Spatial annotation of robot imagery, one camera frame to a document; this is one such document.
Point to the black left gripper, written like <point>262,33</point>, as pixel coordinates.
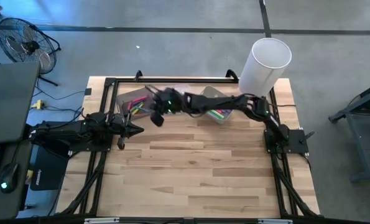
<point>119,127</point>

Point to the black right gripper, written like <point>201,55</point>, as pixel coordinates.
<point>172,101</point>

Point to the pink marker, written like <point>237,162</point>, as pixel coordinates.
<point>140,99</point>

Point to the teal marker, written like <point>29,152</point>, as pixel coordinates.
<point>145,109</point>

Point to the thin yellow marker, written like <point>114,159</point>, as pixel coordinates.
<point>137,109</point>

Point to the green highlighter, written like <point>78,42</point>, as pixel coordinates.
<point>217,115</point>

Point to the pink highlighter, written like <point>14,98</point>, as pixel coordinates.
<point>219,111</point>

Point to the purple highlighter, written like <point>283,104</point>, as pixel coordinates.
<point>227,110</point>

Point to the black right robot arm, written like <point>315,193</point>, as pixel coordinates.
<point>222,101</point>

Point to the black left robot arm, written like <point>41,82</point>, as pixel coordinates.
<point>63,132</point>

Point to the grey translucent plastic bin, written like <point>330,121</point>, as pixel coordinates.
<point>124,99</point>

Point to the beige plastic bin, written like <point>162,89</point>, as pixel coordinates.
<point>211,91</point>

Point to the black tape patch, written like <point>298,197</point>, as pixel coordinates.
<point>88,91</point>

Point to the yellow power strip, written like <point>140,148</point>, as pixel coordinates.
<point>38,104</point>

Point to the white shade table lamp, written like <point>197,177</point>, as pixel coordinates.
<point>265,65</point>

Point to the yellow note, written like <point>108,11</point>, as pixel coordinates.
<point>30,175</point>

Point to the grey computer monitor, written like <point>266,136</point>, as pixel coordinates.
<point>10,99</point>

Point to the black computer mouse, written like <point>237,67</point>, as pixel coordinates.
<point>9,177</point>

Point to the black floor fan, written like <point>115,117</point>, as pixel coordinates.
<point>26,46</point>

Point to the dark grey desk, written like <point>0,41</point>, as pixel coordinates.
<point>16,205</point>

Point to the grey metal stand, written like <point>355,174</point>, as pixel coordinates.
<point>368,149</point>

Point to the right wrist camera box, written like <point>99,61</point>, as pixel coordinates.
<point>157,119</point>

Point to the white frame bracket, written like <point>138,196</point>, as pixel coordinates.
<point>275,221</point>
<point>100,220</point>

